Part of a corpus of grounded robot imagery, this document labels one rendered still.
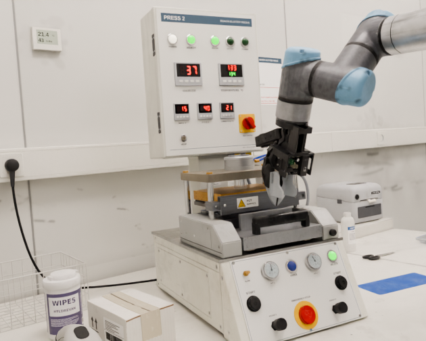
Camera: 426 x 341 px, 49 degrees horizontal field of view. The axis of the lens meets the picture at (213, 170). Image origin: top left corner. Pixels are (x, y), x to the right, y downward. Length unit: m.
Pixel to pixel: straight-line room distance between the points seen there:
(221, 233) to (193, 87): 0.48
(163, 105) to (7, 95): 0.51
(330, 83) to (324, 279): 0.46
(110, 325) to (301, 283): 0.43
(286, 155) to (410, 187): 2.09
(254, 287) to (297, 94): 0.42
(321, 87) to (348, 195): 1.21
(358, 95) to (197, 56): 0.59
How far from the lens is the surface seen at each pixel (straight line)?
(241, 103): 1.41
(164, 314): 1.05
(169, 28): 1.35
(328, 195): 2.20
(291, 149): 1.01
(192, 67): 1.35
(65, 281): 1.16
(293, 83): 0.99
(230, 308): 1.03
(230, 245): 1.04
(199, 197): 1.25
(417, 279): 1.52
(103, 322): 1.10
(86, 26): 1.70
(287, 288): 1.09
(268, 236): 1.08
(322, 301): 1.13
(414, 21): 0.95
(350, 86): 0.92
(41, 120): 1.59
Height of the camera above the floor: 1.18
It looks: 3 degrees down
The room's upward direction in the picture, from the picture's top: 4 degrees counter-clockwise
